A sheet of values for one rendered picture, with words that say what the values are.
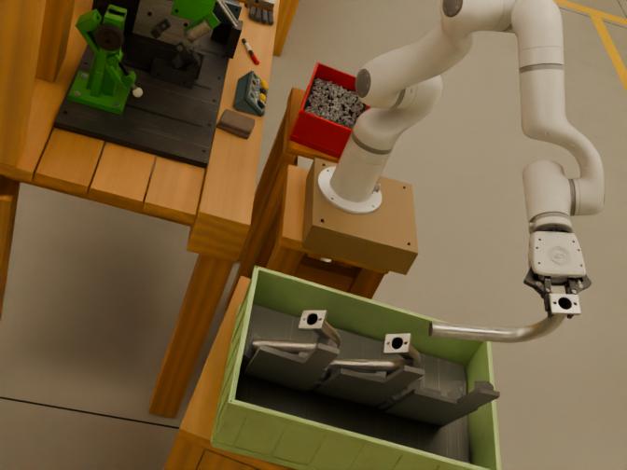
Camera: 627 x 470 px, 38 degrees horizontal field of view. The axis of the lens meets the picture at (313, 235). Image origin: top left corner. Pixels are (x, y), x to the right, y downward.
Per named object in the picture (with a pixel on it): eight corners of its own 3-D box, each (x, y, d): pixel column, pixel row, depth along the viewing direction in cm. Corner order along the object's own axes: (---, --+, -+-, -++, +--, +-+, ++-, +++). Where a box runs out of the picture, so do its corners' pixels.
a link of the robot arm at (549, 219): (533, 211, 179) (534, 224, 177) (577, 214, 179) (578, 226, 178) (521, 232, 186) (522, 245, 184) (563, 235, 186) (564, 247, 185)
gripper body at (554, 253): (531, 221, 178) (536, 270, 172) (581, 224, 179) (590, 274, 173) (520, 240, 184) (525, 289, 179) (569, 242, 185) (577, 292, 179)
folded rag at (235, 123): (215, 128, 262) (217, 119, 260) (222, 113, 268) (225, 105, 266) (247, 140, 262) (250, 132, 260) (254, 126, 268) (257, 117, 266)
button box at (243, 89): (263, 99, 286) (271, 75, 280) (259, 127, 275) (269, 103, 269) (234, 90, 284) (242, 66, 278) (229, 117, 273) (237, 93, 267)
